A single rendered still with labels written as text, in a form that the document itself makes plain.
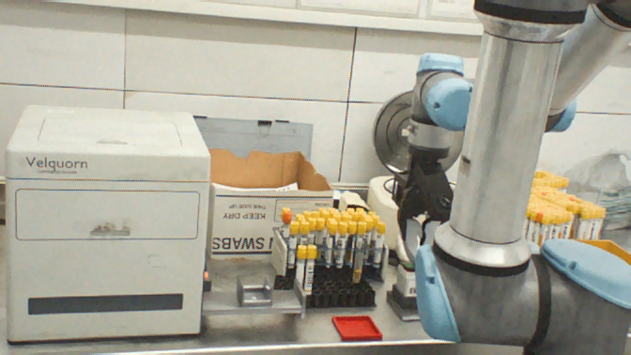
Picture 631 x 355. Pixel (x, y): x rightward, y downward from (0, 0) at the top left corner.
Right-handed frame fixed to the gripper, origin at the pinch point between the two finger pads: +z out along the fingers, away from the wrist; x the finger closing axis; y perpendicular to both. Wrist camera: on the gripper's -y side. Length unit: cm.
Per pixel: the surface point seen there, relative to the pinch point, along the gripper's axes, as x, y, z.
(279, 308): 25.3, -6.0, 6.0
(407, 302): 1.6, -1.9, 7.4
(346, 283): 10.1, 6.7, 7.6
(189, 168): 41.1, -7.5, -17.6
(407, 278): 1.8, -1.4, 3.0
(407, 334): 3.6, -8.5, 9.9
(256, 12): 23, 53, -36
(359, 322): 10.8, -4.4, 9.7
